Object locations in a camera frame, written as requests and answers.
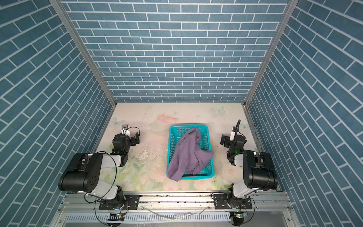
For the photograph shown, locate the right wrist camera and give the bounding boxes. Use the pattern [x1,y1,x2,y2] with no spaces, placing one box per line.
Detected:
[229,126,236,141]

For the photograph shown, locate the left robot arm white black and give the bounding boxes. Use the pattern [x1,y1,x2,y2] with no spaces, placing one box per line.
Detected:
[58,128,141,209]

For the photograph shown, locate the purple trousers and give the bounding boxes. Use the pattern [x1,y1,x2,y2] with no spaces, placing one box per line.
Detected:
[167,128,214,182]

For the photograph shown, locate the white vent grille strip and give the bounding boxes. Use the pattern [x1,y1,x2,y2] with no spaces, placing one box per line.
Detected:
[64,212,232,224]

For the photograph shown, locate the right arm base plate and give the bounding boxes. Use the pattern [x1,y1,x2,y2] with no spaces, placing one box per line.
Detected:
[210,192,252,210]

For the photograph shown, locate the right circuit board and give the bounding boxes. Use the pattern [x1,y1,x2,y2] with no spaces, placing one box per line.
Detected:
[232,212,248,219]

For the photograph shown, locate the aluminium front rail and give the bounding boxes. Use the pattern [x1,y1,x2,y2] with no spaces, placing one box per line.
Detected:
[58,191,293,213]

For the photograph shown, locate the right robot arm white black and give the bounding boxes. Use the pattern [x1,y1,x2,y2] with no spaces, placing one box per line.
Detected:
[220,134,278,201]

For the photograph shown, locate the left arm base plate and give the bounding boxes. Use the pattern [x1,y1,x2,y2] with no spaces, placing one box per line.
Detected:
[99,194,140,211]

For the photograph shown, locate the circuit board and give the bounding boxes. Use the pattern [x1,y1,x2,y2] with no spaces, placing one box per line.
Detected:
[232,212,248,219]
[106,213,126,223]

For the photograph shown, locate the left circuit board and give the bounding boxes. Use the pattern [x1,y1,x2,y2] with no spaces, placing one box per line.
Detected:
[106,213,126,223]

